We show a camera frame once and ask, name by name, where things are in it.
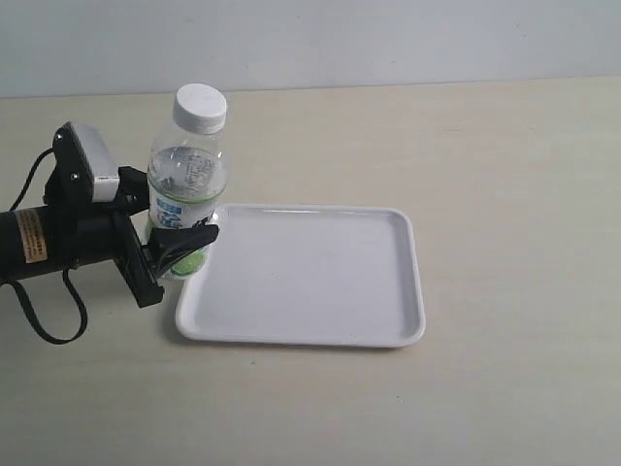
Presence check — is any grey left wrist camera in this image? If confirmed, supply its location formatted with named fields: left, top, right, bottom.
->
left=44, top=121, right=120, bottom=210

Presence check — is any white bottle cap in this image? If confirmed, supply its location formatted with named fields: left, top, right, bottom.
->
left=173, top=83, right=228, bottom=135

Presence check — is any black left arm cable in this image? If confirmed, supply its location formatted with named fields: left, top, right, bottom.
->
left=0, top=148, right=89, bottom=346

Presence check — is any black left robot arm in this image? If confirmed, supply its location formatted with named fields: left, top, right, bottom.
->
left=1, top=166, right=219, bottom=308

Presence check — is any clear plastic lime drink bottle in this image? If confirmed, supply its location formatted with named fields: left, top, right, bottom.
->
left=144, top=116, right=230, bottom=283

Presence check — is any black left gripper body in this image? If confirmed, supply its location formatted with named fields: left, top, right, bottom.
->
left=72, top=194, right=164, bottom=308

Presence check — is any white rectangular plastic tray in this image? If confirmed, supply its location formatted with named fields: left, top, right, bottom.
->
left=176, top=204, right=426, bottom=349

